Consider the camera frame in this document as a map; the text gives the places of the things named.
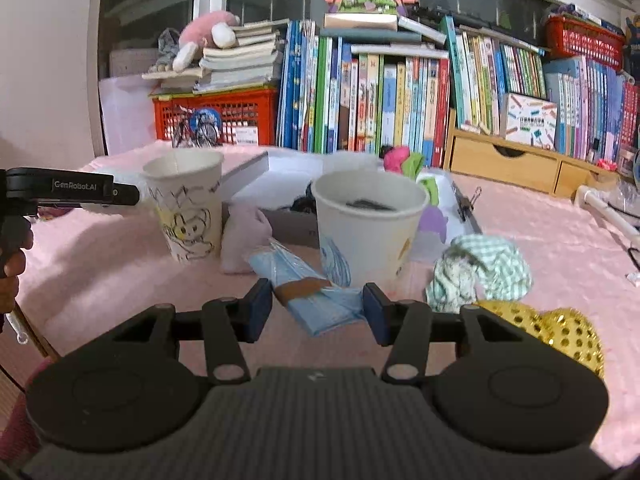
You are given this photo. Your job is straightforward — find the pink tablecloth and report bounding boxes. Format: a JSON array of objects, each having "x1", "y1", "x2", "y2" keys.
[{"x1": 10, "y1": 142, "x2": 640, "y2": 466}]

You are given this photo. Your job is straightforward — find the pink plush toy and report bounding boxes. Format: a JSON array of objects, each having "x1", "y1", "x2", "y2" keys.
[{"x1": 172, "y1": 10, "x2": 242, "y2": 72}]

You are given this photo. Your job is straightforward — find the white floral scrunchie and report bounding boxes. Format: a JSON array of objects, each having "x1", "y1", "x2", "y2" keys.
[{"x1": 426, "y1": 255, "x2": 478, "y2": 313}]

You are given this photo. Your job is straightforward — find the grey box lid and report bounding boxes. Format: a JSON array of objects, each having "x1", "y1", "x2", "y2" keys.
[{"x1": 220, "y1": 149, "x2": 271, "y2": 203}]

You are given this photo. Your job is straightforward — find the paper cup with cat drawing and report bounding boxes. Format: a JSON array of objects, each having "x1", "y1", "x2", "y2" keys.
[{"x1": 141, "y1": 147, "x2": 225, "y2": 266}]

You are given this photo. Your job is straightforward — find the pile of flat books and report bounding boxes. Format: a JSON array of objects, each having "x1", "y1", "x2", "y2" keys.
[{"x1": 320, "y1": 12, "x2": 451, "y2": 58}]

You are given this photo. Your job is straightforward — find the red plastic basket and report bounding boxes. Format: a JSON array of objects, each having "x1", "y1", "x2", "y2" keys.
[{"x1": 545, "y1": 14, "x2": 628, "y2": 73}]

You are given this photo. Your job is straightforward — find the row of colourful upright books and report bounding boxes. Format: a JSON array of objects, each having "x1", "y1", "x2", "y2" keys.
[{"x1": 276, "y1": 20, "x2": 453, "y2": 168}]

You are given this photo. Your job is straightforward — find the white printed box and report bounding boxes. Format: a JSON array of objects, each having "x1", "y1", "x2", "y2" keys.
[{"x1": 500, "y1": 92, "x2": 558, "y2": 152}]

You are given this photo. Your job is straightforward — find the white grid pattern box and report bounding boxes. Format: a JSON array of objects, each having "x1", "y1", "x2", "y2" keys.
[{"x1": 109, "y1": 47, "x2": 160, "y2": 80}]

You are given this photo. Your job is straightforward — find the black cable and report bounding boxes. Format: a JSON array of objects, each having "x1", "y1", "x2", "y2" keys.
[{"x1": 607, "y1": 192, "x2": 640, "y2": 271}]

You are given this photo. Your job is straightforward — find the paper cup with dog drawing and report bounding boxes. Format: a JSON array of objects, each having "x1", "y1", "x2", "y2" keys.
[{"x1": 311, "y1": 170, "x2": 430, "y2": 288}]

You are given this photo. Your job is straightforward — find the miniature bicycle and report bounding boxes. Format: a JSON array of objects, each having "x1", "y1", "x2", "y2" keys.
[{"x1": 171, "y1": 110, "x2": 221, "y2": 150}]

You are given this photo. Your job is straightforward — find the white tube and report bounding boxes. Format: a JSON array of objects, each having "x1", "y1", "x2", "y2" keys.
[{"x1": 575, "y1": 185, "x2": 640, "y2": 241}]

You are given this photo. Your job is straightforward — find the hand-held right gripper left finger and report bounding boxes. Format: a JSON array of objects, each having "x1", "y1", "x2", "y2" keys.
[{"x1": 112, "y1": 277, "x2": 273, "y2": 383}]

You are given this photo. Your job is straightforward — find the blue face mask pack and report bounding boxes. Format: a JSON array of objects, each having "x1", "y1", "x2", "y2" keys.
[{"x1": 247, "y1": 240, "x2": 368, "y2": 337}]

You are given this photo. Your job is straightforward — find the white fluffy pom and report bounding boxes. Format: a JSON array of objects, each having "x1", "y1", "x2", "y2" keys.
[{"x1": 80, "y1": 170, "x2": 151, "y2": 216}]

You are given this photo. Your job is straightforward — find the blue cardboard box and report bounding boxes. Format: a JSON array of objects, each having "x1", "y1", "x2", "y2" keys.
[{"x1": 622, "y1": 12, "x2": 640, "y2": 61}]

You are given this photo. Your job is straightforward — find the wooden drawer organizer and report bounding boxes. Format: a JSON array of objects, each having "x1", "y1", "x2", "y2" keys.
[{"x1": 442, "y1": 107, "x2": 621, "y2": 198}]

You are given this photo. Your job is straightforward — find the red plastic crate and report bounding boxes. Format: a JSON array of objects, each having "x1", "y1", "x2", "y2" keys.
[{"x1": 151, "y1": 87, "x2": 278, "y2": 147}]

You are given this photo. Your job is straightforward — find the white paper sheet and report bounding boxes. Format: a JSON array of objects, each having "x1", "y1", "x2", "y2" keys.
[{"x1": 97, "y1": 76, "x2": 157, "y2": 157}]

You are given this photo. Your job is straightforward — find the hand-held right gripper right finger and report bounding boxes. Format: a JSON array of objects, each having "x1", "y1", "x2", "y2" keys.
[{"x1": 362, "y1": 282, "x2": 531, "y2": 383}]

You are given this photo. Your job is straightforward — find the grey cardboard box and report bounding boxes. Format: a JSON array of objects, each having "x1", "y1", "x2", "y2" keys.
[{"x1": 227, "y1": 152, "x2": 483, "y2": 263}]

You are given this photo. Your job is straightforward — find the black binder clip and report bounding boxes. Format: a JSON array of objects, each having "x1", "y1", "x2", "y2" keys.
[{"x1": 452, "y1": 185, "x2": 483, "y2": 221}]

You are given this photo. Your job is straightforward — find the green checked scrunchie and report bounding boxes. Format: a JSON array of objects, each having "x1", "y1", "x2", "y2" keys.
[{"x1": 440, "y1": 234, "x2": 533, "y2": 306}]

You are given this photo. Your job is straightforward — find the person's left hand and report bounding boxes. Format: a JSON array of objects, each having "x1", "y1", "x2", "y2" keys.
[{"x1": 0, "y1": 232, "x2": 35, "y2": 333}]

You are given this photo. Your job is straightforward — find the blue round card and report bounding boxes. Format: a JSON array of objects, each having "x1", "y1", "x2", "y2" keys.
[{"x1": 192, "y1": 106, "x2": 223, "y2": 133}]

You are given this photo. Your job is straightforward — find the pale pink cloth pouch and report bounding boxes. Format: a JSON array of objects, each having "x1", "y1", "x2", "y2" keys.
[{"x1": 220, "y1": 204, "x2": 275, "y2": 275}]

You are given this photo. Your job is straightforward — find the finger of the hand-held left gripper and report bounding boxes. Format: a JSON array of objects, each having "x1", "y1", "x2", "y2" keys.
[{"x1": 112, "y1": 184, "x2": 141, "y2": 207}]

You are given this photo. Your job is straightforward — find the pink scrunchie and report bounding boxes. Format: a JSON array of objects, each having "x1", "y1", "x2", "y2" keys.
[{"x1": 382, "y1": 145, "x2": 411, "y2": 173}]

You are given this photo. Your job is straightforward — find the grey plush toy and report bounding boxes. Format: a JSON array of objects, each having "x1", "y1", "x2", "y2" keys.
[{"x1": 152, "y1": 27, "x2": 183, "y2": 73}]

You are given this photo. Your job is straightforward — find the clear plastic bag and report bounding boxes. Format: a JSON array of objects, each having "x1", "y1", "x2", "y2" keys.
[{"x1": 612, "y1": 180, "x2": 640, "y2": 216}]

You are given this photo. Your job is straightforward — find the stack of worn paperback books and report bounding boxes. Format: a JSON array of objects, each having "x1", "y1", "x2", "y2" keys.
[{"x1": 142, "y1": 19, "x2": 291, "y2": 96}]

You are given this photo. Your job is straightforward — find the row of blue spined books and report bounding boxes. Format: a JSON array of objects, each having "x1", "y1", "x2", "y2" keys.
[{"x1": 440, "y1": 15, "x2": 640, "y2": 163}]

